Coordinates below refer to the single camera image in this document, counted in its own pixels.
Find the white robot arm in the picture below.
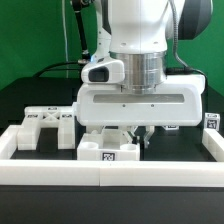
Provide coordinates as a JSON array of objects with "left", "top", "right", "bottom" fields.
[{"left": 72, "top": 0, "right": 213, "bottom": 138}]

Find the white chair back part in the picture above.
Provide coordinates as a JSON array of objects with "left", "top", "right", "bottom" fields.
[{"left": 17, "top": 106, "right": 76, "bottom": 150}]

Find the white obstacle fence wall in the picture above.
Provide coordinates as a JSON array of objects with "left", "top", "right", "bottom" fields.
[{"left": 0, "top": 125, "right": 224, "bottom": 187}]

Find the small white tagged cube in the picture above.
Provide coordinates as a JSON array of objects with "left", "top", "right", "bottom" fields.
[{"left": 204, "top": 113, "right": 220, "bottom": 131}]

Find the white chair seat part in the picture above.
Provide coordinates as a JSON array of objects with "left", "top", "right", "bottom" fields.
[{"left": 77, "top": 129, "right": 140, "bottom": 161}]

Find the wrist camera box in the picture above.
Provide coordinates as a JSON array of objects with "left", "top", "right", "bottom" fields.
[{"left": 81, "top": 57, "right": 125, "bottom": 84}]

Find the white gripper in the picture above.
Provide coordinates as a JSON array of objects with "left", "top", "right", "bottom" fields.
[{"left": 76, "top": 75, "right": 205, "bottom": 148}]

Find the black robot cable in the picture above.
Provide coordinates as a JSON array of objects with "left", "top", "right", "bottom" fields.
[{"left": 32, "top": 9, "right": 92, "bottom": 78}]

